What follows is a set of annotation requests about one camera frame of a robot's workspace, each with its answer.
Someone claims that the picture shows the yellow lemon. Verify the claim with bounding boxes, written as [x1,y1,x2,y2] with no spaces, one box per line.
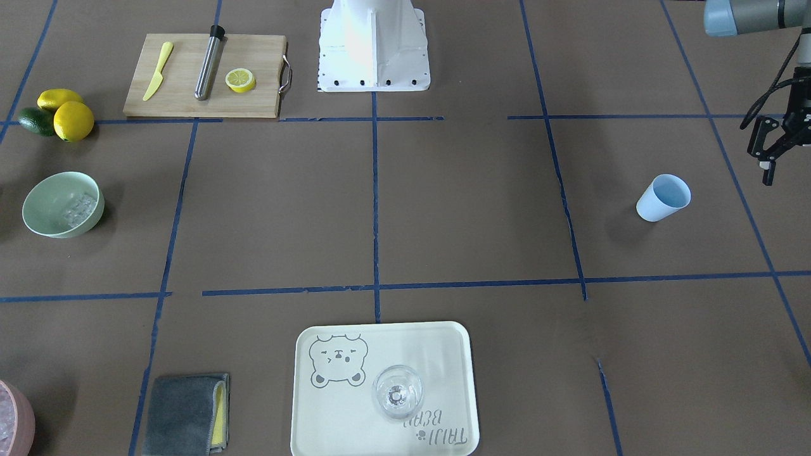
[53,101,95,142]
[37,87,84,113]

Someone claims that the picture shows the clear wine glass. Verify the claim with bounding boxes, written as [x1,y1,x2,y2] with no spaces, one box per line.
[373,364,424,421]

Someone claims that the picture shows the brown paper table mat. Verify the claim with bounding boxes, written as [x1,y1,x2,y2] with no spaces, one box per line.
[2,1,809,455]

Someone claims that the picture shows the lemon half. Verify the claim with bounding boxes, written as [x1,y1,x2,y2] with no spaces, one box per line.
[225,68,256,93]

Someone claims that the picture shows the cream bear serving tray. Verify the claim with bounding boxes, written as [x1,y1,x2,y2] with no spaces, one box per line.
[290,321,480,455]

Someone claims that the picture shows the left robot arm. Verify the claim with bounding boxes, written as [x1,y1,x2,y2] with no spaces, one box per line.
[703,1,810,186]

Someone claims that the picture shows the pink bowl of ice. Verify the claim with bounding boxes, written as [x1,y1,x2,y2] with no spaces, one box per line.
[1,380,35,455]

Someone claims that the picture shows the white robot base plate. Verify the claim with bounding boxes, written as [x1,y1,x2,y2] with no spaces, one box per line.
[317,1,431,93]

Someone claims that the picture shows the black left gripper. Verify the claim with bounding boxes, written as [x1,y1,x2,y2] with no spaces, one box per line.
[746,66,810,186]

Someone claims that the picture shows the light blue plastic cup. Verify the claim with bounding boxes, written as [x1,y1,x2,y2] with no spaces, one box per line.
[636,174,692,222]

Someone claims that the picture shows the yellow plastic knife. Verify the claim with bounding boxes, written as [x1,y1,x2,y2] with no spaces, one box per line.
[142,41,174,101]

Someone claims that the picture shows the mint green bowl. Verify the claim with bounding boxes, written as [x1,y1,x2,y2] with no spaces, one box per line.
[22,171,105,239]

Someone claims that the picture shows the ice cubes in green bowl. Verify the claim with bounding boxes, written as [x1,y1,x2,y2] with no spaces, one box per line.
[61,193,98,229]

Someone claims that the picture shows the green lime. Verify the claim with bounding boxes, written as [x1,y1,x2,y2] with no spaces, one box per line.
[17,107,56,137]

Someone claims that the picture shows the wooden cutting board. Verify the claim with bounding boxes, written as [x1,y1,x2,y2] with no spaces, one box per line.
[122,34,293,119]

